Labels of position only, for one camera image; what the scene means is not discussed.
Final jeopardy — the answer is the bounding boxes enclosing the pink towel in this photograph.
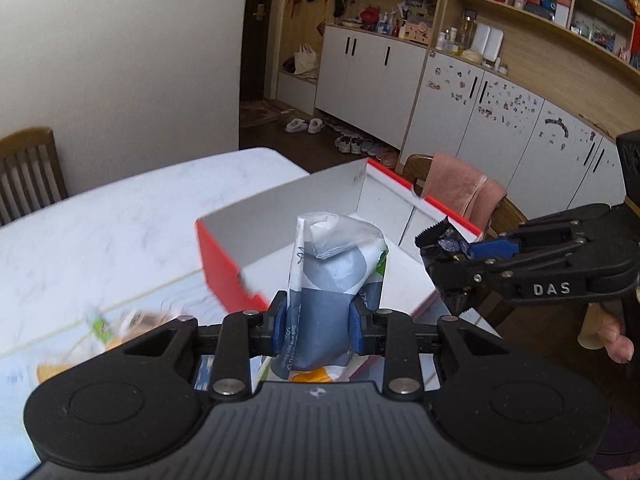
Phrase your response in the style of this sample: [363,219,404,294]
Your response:
[421,153,506,232]

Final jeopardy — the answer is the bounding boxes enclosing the white tote bag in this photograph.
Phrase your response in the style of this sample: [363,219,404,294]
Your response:
[294,44,318,76]

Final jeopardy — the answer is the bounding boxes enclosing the black snack packet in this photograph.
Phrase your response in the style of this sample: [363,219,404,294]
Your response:
[438,226,470,258]

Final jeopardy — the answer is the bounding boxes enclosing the pair of white slippers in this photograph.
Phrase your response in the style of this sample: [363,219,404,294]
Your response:
[285,118,324,134]

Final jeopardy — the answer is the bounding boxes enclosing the white grey tissue pack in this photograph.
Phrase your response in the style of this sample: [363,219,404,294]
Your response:
[269,211,388,382]

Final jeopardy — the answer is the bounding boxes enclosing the person's right hand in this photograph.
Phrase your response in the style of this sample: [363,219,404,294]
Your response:
[577,304,634,364]

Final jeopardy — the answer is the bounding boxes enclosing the red shoe box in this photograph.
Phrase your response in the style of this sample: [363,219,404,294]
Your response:
[195,160,480,315]

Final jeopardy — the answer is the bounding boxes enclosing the white storage cabinets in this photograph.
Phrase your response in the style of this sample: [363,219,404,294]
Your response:
[278,0,639,218]

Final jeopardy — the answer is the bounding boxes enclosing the bagged toast slice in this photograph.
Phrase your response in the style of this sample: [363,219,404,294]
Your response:
[89,310,178,350]

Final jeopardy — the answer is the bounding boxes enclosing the wooden chair with towel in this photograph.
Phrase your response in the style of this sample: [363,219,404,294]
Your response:
[400,153,532,328]

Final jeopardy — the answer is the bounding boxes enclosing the brown wooden chair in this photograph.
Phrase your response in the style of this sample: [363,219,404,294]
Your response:
[0,127,68,226]

